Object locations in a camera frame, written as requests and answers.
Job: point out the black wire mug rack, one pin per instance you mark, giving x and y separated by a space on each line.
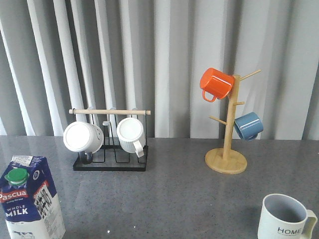
111 156

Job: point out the white smiley mug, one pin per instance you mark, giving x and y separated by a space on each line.
84 138

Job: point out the white ribbed mug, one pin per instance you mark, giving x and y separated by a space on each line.
130 132

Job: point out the grey pleated curtain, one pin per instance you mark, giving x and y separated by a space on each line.
56 55

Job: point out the orange enamel mug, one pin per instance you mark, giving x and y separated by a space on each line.
215 84

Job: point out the blue enamel mug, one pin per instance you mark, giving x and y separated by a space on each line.
248 126

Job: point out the wooden mug tree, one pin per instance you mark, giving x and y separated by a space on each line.
225 160

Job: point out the white HOME mug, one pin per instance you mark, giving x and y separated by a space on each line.
284 217

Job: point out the blue white milk carton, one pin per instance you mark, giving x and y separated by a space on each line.
29 199

